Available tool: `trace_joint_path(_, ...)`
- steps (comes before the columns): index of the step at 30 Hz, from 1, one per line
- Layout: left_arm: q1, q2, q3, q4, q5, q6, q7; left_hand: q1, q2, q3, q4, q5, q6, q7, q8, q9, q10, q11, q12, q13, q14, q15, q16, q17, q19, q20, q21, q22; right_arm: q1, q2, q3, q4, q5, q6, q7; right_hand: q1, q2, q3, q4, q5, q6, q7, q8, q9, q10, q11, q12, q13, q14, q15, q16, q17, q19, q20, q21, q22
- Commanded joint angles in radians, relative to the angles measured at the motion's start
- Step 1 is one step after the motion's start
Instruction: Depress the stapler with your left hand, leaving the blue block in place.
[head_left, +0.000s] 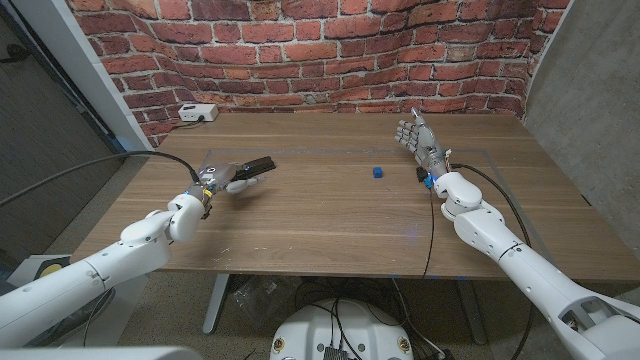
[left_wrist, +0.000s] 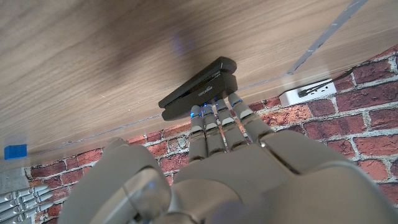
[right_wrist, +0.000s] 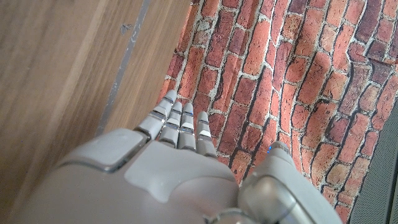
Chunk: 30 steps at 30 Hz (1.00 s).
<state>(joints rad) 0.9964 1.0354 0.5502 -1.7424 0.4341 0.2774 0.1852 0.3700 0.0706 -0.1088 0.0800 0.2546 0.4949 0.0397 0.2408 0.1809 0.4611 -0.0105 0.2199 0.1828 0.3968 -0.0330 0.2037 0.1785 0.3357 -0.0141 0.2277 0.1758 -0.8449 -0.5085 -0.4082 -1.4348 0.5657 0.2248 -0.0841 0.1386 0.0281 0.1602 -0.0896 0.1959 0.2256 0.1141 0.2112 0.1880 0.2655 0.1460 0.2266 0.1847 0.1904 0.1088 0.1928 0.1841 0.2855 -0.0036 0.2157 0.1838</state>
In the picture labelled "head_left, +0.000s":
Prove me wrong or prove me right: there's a white box with yellow pad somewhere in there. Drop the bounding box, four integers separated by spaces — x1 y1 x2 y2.
8 253 75 292

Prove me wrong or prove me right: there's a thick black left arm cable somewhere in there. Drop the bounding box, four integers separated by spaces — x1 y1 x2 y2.
0 149 202 209

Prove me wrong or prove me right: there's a grey table leg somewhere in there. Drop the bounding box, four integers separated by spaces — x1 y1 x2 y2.
457 279 487 345

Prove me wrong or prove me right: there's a white door frame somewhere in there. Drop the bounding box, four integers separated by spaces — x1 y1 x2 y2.
9 0 153 157

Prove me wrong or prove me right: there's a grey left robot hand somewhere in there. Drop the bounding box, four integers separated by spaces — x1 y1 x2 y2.
197 160 262 198

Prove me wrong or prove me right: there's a clear plastic bag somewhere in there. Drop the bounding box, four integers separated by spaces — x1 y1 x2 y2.
230 276 289 321

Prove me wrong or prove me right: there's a white power strip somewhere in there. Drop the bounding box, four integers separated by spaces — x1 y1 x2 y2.
177 103 220 123

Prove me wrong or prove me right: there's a red brick print backdrop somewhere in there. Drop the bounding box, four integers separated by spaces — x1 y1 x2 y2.
64 0 571 149

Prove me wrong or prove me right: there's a black power strip cable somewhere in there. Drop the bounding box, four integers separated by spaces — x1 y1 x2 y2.
171 115 206 131

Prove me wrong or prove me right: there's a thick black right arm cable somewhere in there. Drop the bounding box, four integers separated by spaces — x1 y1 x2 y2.
449 162 535 360

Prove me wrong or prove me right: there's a black stapler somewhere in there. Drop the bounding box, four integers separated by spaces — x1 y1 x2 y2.
234 155 277 181

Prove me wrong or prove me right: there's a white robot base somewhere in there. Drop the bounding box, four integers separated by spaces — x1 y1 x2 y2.
269 298 414 360

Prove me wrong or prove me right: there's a white floor cable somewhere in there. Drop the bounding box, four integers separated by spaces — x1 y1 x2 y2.
391 278 444 357

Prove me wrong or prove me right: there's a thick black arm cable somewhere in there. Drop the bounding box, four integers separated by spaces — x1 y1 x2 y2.
0 149 202 209
449 162 535 360

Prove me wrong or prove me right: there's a thin black hanging cable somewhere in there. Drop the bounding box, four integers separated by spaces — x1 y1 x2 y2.
422 187 436 280

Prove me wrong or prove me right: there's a black door handle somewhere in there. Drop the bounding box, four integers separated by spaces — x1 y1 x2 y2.
0 43 30 65

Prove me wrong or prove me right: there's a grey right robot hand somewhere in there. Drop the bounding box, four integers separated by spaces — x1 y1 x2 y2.
394 107 451 181

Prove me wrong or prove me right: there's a white table leg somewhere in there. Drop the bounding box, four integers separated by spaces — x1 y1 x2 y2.
202 273 230 335

